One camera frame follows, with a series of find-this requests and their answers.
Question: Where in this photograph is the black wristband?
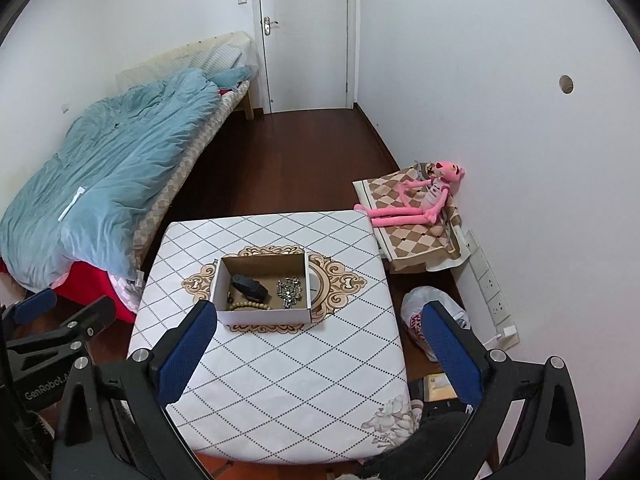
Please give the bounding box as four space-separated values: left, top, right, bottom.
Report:
230 273 265 301

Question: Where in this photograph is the wooden bead bracelet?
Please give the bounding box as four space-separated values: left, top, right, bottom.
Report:
224 298 274 312

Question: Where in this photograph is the white door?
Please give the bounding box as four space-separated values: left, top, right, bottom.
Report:
257 0 350 114

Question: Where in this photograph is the beige checked bed sheet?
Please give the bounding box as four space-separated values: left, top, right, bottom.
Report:
132 80 252 272

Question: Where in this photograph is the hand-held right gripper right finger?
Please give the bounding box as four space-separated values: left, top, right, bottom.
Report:
421 301 586 480

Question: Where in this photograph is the striped pillow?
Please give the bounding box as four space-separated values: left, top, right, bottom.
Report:
199 42 252 74

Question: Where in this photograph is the cardboard box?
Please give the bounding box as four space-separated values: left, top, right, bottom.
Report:
209 252 314 326

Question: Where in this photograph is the light blue duvet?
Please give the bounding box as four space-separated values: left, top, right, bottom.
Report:
0 69 252 282

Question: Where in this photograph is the pink plush toy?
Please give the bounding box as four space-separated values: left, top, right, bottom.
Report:
354 161 467 229

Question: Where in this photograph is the brown checked cushion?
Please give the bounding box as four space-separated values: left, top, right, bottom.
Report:
352 162 474 274

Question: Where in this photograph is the white wall socket strip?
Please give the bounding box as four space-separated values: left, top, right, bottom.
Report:
462 230 516 332

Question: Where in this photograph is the white plastic bag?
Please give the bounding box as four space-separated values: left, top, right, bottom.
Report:
400 286 471 364

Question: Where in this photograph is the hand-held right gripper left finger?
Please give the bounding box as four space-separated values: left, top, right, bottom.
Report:
52 300 219 480

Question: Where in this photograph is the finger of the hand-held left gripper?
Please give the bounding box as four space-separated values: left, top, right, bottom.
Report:
5 295 117 357
12 288 59 326

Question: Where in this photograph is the table with diamond patterned cloth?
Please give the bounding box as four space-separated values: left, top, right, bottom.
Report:
127 210 424 466

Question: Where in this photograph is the bed with red sheet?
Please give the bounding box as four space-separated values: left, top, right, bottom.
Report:
0 30 259 324

